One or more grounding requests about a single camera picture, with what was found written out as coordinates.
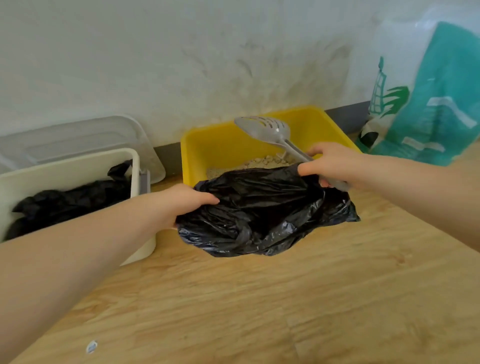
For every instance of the person's right hand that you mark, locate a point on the person's right hand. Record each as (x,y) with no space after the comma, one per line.
(337,163)

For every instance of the person's left hand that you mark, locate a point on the person's left hand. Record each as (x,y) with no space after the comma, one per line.
(168,204)

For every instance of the beige cat litter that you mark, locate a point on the beige cat litter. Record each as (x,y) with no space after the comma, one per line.
(258,163)

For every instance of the grey slotted litter scoop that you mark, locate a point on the grey slotted litter scoop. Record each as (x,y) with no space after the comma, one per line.
(266,129)

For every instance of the yellow litter box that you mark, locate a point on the yellow litter box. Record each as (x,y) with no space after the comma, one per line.
(225,146)

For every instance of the black plastic garbage bag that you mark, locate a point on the black plastic garbage bag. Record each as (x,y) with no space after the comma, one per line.
(262,210)

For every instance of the translucent white bin lid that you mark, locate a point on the translucent white bin lid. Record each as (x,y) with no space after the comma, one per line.
(75,138)

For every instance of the teal white litter bag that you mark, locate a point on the teal white litter bag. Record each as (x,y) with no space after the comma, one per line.
(442,112)

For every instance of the person's left forearm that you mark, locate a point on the person's left forearm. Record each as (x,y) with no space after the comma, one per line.
(56,270)

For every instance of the person's right forearm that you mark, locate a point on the person's right forearm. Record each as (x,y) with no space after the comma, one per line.
(420,191)

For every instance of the cream plastic storage bin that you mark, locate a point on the cream plastic storage bin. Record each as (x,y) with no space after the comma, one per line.
(56,172)

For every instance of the small white floor sticker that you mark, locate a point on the small white floor sticker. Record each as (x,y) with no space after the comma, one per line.
(92,347)

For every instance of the dark grey skirting board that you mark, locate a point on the dark grey skirting board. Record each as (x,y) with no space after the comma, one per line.
(167,157)

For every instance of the pile of black plastic bags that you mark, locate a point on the pile of black plastic bags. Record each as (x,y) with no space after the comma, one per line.
(67,202)

